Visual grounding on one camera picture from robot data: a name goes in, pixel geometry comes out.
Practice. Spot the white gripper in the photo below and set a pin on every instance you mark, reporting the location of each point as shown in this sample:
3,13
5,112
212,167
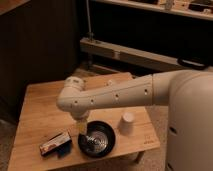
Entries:
81,123

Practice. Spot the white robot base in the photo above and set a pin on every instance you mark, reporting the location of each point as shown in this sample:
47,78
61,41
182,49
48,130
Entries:
190,123

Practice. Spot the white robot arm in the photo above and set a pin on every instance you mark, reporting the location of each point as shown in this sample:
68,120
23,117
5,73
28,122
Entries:
147,90

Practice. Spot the small printed cardboard box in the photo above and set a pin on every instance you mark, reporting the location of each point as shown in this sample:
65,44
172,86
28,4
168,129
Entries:
54,143

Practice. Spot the black round pan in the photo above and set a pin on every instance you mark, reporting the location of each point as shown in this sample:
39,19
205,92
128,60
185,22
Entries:
99,140

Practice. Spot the blue sponge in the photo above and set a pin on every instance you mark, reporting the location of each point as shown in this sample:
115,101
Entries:
63,150

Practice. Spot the wooden table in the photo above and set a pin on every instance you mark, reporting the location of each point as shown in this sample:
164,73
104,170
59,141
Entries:
40,120

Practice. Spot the metal pole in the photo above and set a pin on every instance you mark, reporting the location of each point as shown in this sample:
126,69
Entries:
90,33

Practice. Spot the wooden shelf rail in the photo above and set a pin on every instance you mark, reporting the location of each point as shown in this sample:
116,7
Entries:
169,68

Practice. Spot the black handle on shelf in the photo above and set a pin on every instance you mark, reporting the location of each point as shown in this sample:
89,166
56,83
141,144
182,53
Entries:
193,65

